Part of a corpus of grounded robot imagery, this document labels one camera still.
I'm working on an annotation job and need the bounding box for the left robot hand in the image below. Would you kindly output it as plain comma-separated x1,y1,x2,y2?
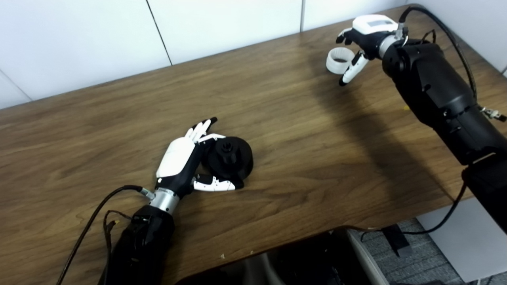
155,117,245,198

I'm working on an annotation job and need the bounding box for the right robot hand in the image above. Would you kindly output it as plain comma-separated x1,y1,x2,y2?
336,14,399,87

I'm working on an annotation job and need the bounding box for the white ring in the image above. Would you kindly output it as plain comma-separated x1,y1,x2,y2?
326,47,357,75

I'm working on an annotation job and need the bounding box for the round black part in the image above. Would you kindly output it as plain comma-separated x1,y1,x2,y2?
201,136,254,184

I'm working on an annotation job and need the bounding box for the black robot torso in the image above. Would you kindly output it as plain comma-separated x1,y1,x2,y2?
174,228,391,285

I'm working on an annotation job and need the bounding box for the white floor panel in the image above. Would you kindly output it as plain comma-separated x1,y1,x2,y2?
416,198,507,283

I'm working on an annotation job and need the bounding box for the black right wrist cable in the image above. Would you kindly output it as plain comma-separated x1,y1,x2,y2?
358,5,480,242

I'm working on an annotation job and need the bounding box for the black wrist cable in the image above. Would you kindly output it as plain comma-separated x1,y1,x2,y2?
358,5,480,242
55,184,156,285

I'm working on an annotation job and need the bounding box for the thin left wrist wire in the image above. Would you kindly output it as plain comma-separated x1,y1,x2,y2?
102,210,133,285

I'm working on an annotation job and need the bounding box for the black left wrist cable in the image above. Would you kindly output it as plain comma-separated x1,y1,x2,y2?
55,184,156,285

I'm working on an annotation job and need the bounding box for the black floor bracket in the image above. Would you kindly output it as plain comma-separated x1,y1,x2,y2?
382,224,412,258

